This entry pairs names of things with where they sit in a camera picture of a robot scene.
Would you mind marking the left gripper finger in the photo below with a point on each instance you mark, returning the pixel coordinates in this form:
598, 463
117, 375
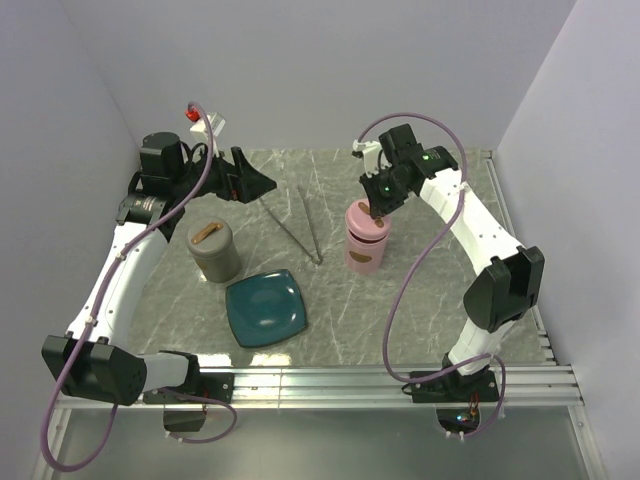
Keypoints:
241, 164
252, 185

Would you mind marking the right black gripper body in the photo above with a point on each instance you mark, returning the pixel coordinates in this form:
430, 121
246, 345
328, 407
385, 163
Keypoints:
387, 185

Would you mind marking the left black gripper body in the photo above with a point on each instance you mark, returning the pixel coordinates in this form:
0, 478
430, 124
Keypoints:
216, 178

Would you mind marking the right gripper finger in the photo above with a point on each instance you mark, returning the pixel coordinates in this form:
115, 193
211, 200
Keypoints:
383, 208
375, 197

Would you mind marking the pink lid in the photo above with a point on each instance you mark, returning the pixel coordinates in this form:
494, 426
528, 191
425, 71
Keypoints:
363, 227

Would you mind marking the pink canister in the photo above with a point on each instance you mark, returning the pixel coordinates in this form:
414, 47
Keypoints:
363, 257

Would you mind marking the grey steel lid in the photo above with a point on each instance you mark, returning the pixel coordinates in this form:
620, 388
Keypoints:
209, 237

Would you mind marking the metal food tongs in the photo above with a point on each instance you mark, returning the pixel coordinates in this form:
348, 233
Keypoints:
298, 226

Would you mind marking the grey steel canister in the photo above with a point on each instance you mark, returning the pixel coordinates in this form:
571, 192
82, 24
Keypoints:
219, 264

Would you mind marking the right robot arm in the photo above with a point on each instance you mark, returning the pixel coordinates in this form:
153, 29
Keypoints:
508, 274

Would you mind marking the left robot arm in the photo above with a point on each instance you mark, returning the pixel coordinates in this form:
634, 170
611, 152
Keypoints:
89, 361

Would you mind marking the teal square plate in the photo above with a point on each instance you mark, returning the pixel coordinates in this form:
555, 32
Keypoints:
265, 309

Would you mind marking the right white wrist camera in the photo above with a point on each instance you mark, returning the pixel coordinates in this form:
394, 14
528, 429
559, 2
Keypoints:
372, 155

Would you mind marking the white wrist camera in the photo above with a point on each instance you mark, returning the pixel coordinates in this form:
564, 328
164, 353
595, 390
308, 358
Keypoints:
206, 128
372, 155

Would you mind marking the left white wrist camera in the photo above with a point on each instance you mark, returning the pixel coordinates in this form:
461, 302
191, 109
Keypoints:
206, 128

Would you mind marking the aluminium rail frame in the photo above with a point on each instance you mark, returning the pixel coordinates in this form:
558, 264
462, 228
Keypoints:
320, 405

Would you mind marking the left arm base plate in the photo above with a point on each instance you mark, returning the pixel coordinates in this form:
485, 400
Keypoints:
217, 386

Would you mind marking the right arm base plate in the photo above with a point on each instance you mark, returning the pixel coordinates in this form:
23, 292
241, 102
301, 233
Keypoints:
455, 388

